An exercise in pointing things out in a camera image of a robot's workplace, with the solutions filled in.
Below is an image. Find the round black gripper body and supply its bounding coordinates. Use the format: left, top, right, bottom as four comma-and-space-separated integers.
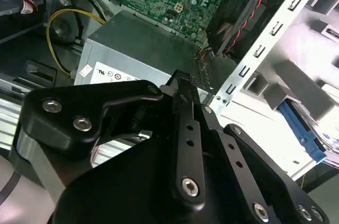
51, 131, 255, 224

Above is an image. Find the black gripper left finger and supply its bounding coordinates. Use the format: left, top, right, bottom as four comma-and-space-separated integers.
14, 69, 208, 212

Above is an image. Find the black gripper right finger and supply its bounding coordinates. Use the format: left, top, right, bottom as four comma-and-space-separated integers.
179, 71, 331, 224

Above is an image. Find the hard disk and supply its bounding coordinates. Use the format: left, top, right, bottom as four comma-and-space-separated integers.
278, 99, 339, 165

